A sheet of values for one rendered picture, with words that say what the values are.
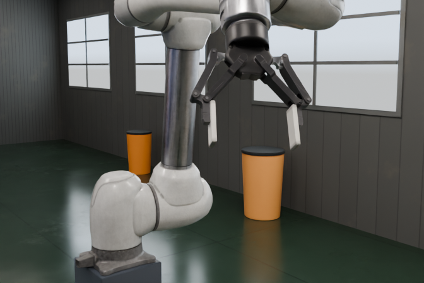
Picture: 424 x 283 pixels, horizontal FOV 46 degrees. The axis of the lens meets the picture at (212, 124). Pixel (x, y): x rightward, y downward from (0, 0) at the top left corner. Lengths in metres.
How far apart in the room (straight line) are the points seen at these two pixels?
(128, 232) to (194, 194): 0.24
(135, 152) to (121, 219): 5.89
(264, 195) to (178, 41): 3.86
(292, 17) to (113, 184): 0.78
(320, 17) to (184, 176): 0.75
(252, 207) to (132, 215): 3.81
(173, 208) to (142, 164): 5.86
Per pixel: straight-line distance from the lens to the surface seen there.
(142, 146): 7.36
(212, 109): 0.78
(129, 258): 1.56
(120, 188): 1.50
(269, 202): 5.22
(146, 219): 1.54
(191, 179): 1.56
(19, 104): 11.03
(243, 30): 0.84
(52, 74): 11.23
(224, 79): 0.81
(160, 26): 1.43
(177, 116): 1.51
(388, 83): 4.77
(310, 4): 0.98
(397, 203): 4.88
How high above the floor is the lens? 1.60
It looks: 7 degrees down
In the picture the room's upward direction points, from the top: straight up
